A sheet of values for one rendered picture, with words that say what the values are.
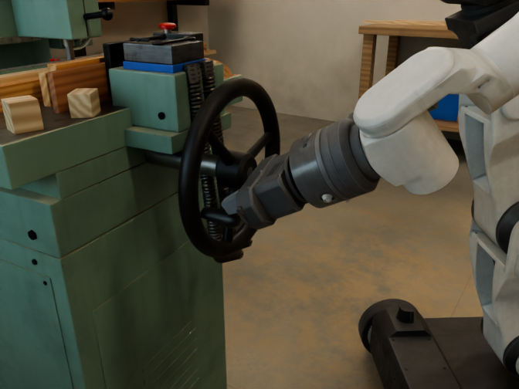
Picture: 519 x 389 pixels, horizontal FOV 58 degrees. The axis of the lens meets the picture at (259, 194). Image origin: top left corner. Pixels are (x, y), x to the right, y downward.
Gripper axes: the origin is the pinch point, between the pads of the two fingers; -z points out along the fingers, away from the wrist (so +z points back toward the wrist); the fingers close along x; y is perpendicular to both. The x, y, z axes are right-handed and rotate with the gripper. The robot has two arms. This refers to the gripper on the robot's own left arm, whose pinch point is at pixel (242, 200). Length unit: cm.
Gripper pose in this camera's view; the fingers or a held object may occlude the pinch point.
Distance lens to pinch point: 63.2
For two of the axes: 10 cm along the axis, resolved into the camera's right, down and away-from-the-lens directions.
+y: -5.3, -7.9, -3.0
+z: 7.6, -3.0, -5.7
